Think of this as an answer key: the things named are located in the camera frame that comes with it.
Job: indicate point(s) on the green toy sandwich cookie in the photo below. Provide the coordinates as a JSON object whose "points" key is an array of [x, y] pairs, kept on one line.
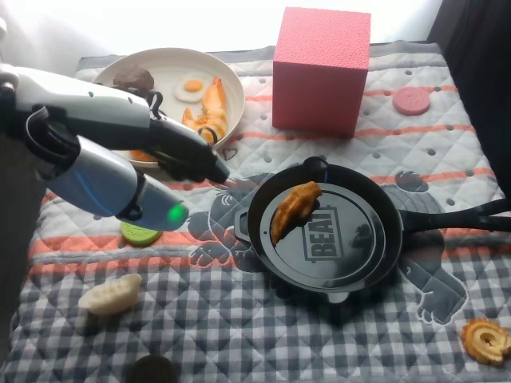
{"points": [[137, 238]]}

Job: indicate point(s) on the dark brown toy cookie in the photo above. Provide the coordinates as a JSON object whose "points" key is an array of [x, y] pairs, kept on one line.
{"points": [[151, 371]]}

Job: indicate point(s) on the toy fried egg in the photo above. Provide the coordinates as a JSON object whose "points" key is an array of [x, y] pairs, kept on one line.
{"points": [[191, 88]]}

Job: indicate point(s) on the brown toy meat patty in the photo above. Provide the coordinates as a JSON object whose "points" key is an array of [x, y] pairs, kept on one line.
{"points": [[133, 76]]}

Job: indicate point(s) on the red cube box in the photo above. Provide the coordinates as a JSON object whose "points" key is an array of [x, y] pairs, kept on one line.
{"points": [[319, 76]]}

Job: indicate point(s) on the cream round plate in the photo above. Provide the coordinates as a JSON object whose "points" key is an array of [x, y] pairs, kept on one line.
{"points": [[163, 68]]}

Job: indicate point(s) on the golden fried toy dumpling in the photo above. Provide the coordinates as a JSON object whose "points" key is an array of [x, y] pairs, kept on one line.
{"points": [[293, 207]]}

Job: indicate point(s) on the yellow swirl toy cookie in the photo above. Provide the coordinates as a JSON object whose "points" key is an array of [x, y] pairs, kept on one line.
{"points": [[479, 339]]}

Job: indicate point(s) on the white toy dumpling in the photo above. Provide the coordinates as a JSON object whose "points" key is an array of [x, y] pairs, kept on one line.
{"points": [[109, 295]]}

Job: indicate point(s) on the pink toy sandwich cookie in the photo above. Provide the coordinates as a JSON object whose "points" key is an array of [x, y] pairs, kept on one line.
{"points": [[411, 101]]}

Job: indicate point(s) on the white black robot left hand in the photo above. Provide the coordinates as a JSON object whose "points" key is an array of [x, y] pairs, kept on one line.
{"points": [[108, 107]]}

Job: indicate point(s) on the black frying pan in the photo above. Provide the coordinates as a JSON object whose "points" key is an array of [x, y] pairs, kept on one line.
{"points": [[359, 255]]}

